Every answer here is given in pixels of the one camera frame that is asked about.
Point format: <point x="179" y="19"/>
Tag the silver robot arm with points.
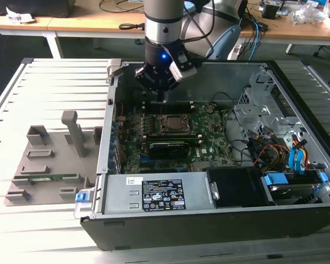
<point x="162" y="16"/>

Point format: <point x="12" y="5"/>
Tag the CPU socket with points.
<point x="165" y="132"/>

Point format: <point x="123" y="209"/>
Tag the black graphics card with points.
<point x="167" y="150"/>

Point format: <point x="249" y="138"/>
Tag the white power strip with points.
<point x="235" y="51"/>

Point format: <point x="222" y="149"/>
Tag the green motherboard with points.
<point x="214" y="137"/>

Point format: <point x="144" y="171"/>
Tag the wooden desk with white legs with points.
<point x="291" y="34"/>
<point x="71" y="23"/>

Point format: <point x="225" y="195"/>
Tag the silver power supply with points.
<point x="121" y="192"/>

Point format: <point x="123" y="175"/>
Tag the black plastic shroud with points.
<point x="233" y="187"/>

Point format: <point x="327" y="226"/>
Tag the grey parts rack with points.
<point x="57" y="170"/>

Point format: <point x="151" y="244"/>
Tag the blue case latch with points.
<point x="82" y="197"/>

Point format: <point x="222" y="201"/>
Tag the green RAM stick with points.
<point x="55" y="176"/>

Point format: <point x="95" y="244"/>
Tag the white crumpled paper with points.
<point x="19" y="15"/>

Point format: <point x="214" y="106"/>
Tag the clear plastic bags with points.
<point x="305" y="13"/>

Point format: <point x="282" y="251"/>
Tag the black PC case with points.
<point x="181" y="233"/>

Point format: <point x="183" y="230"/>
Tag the hard disk in blue carrier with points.
<point x="291" y="193"/>

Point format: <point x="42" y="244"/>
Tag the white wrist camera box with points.
<point x="185" y="72"/>

